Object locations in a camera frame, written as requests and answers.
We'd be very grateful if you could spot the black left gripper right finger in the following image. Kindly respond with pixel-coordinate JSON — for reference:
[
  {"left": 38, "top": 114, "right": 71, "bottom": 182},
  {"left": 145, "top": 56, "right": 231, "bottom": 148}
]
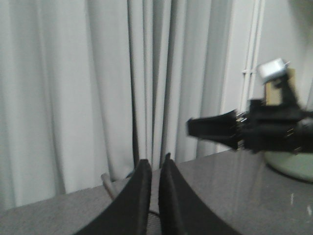
[{"left": 158, "top": 153, "right": 239, "bottom": 235}]

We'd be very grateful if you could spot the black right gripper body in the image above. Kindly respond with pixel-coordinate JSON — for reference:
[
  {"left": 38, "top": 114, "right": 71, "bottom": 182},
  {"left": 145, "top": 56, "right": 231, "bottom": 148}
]
[{"left": 237, "top": 99, "right": 313, "bottom": 154}]

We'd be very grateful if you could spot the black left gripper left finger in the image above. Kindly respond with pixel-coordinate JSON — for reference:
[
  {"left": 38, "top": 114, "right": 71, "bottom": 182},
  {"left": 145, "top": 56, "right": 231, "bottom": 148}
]
[{"left": 77, "top": 159, "right": 152, "bottom": 235}]

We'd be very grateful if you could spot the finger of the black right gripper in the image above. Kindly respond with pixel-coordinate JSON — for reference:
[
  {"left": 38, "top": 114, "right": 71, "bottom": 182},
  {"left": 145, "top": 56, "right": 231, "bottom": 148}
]
[{"left": 186, "top": 110, "right": 239, "bottom": 150}]

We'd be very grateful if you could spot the pink marker pen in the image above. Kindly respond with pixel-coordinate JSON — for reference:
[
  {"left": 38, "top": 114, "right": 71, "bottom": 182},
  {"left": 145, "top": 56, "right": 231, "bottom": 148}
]
[{"left": 101, "top": 173, "right": 117, "bottom": 200}]

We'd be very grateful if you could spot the black mesh pen holder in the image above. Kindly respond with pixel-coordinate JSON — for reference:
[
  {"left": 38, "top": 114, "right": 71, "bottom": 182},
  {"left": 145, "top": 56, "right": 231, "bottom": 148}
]
[{"left": 146, "top": 211, "right": 162, "bottom": 235}]

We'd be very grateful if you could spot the pale green lamp base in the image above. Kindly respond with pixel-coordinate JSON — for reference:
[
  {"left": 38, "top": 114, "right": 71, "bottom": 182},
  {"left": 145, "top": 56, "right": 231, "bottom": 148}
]
[{"left": 264, "top": 152, "right": 313, "bottom": 183}]

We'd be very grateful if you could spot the grey curtain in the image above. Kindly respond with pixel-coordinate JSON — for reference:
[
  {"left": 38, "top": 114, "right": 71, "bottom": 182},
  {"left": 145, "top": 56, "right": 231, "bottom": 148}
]
[{"left": 0, "top": 0, "right": 313, "bottom": 211}]

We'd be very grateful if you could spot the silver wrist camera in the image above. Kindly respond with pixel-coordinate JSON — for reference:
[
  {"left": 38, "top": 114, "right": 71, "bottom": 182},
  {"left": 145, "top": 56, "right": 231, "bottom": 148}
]
[{"left": 256, "top": 58, "right": 287, "bottom": 83}]

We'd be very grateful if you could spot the white cable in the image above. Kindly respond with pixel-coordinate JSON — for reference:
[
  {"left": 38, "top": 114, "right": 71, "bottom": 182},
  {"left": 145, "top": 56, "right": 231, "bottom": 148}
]
[{"left": 238, "top": 0, "right": 266, "bottom": 112}]

